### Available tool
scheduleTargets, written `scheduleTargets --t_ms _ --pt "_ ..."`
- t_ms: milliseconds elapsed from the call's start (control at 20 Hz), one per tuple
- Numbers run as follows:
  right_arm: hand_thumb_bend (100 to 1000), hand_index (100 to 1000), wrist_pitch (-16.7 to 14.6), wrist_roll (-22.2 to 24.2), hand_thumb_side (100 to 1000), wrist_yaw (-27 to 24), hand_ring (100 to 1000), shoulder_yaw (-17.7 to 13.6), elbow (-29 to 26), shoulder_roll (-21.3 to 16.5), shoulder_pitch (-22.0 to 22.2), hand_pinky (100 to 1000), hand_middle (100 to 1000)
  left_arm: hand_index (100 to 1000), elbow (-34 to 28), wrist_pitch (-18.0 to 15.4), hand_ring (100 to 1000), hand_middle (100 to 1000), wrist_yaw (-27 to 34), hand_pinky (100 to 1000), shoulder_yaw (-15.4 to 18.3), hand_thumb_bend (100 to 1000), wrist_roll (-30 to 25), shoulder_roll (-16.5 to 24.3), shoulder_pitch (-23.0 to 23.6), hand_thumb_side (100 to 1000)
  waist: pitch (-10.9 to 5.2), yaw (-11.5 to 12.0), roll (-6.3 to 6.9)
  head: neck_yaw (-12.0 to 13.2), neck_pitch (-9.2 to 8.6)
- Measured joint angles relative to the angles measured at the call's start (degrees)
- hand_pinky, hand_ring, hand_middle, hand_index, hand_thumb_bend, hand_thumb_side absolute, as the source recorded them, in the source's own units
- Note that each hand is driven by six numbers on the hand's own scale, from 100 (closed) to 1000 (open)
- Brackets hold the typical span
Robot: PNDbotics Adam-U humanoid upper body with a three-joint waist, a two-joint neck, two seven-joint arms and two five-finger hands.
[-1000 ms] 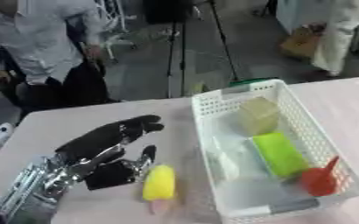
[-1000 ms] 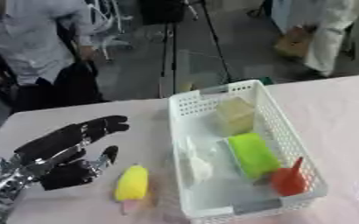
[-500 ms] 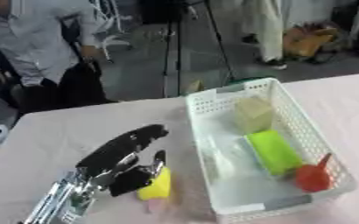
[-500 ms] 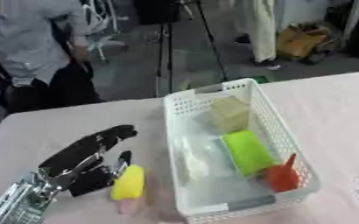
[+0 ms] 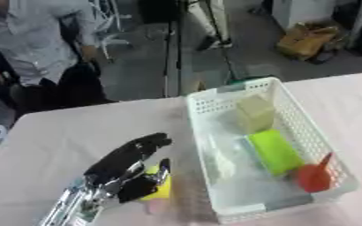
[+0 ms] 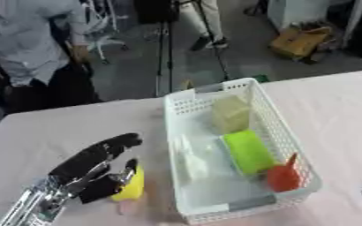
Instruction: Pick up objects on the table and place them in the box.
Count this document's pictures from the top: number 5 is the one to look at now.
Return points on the black tripod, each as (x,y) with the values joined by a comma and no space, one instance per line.
(172,47)

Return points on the white chair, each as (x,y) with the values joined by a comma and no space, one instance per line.
(109,29)

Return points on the person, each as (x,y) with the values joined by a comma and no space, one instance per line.
(29,44)

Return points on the clear plastic bag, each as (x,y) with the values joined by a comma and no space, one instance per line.
(223,164)

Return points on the red scoop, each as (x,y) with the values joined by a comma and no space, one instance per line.
(315,175)

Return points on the white cabinet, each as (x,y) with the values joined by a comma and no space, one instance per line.
(305,11)

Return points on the beige box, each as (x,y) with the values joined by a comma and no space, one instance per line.
(254,113)

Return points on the person's leg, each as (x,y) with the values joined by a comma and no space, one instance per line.
(212,23)

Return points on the yellow block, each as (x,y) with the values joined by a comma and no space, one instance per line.
(161,188)

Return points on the tan bag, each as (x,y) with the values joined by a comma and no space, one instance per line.
(306,41)

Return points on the white perforated plastic basket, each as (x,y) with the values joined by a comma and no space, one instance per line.
(271,153)

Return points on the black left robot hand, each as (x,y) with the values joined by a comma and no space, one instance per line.
(122,159)

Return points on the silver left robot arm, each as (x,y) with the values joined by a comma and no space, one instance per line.
(73,206)

